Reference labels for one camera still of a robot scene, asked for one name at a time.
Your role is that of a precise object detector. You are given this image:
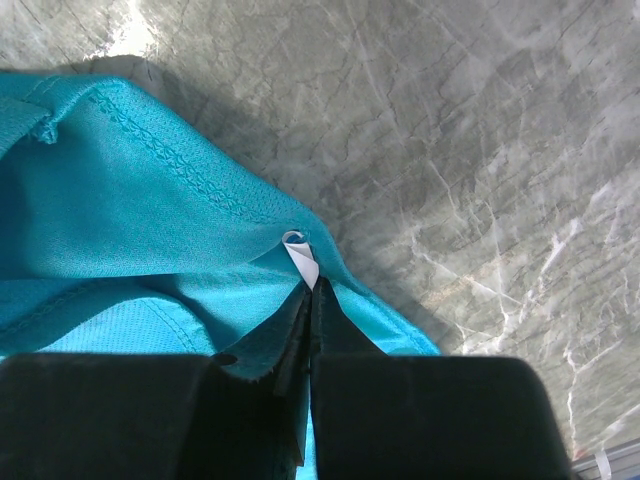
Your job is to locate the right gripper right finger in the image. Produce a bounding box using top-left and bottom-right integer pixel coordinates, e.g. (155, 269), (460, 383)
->
(310, 279), (572, 479)

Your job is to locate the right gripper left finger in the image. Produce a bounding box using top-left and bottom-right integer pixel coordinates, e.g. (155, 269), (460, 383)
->
(1, 289), (310, 479)

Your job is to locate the teal t shirt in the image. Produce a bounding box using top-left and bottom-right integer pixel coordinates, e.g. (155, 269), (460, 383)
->
(1, 73), (436, 478)

